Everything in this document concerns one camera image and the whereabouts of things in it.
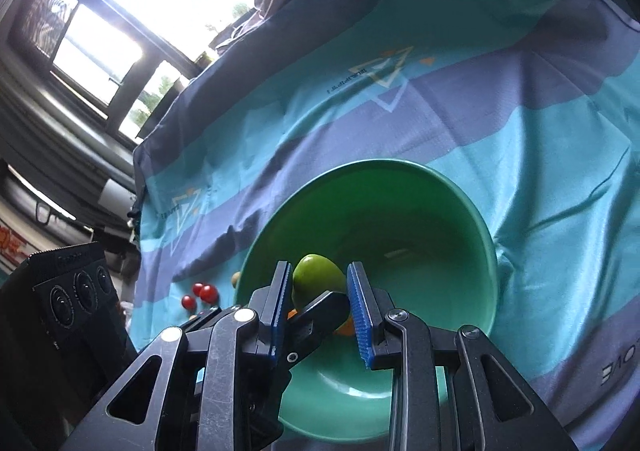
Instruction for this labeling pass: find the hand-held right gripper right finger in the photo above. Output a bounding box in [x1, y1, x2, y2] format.
[347, 261, 581, 451]

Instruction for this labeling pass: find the green tomato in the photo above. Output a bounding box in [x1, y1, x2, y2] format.
[291, 253, 348, 313]

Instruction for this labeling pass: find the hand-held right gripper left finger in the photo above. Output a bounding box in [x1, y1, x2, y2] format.
[60, 261, 293, 451]

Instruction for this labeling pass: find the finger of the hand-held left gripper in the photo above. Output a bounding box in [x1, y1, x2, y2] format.
[182, 307, 223, 332]
[252, 291, 348, 437]

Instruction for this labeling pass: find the green bowl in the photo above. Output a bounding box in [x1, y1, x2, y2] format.
[234, 158, 500, 442]

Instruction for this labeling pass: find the striped blue printed blanket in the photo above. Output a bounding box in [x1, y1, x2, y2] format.
[131, 0, 640, 451]

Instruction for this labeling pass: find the large orange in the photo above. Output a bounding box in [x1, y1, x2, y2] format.
[287, 309, 357, 338]

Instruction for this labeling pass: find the window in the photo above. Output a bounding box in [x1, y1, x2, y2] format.
[10, 0, 281, 142]

